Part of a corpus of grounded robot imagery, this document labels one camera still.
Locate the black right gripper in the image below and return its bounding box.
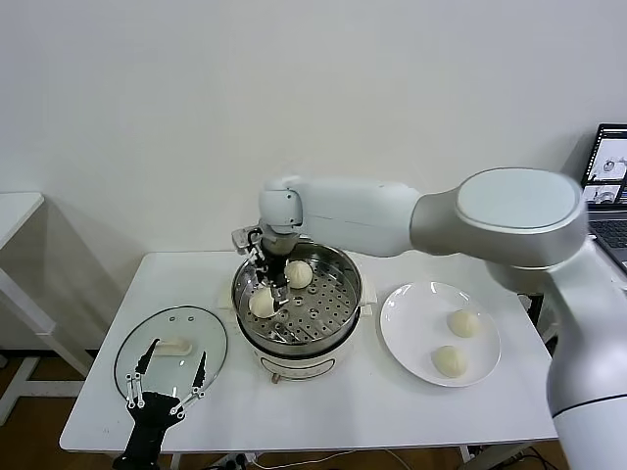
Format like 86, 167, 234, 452
247, 237, 296, 314

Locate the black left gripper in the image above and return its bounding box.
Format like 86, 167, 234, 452
112, 337, 210, 470

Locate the white steamed baozi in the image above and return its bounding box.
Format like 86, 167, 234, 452
283, 258, 314, 290
248, 286, 278, 318
448, 307, 482, 340
430, 345, 467, 379

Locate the glass lid with cream handle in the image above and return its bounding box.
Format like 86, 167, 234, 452
113, 305, 229, 407

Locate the stainless steel steamer basket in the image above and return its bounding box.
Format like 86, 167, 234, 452
229, 238, 362, 347

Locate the white power strip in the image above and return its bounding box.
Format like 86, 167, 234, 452
215, 452, 259, 470

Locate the white empty side table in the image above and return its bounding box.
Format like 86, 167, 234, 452
0, 193, 95, 428

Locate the white round plate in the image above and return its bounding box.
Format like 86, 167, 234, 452
379, 281, 503, 389

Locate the dark grey laptop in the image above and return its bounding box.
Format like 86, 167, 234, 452
582, 121, 627, 271

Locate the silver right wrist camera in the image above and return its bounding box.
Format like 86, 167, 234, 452
230, 225, 265, 257

